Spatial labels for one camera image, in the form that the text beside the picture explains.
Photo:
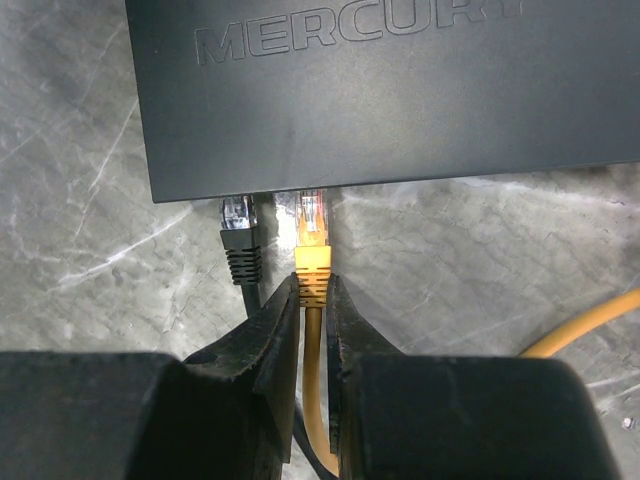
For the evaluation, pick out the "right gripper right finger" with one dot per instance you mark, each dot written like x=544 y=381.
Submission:
x=369 y=402

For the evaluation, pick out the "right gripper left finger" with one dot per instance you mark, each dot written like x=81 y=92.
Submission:
x=249 y=376

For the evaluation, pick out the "black network switch box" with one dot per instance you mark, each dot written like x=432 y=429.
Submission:
x=264 y=96

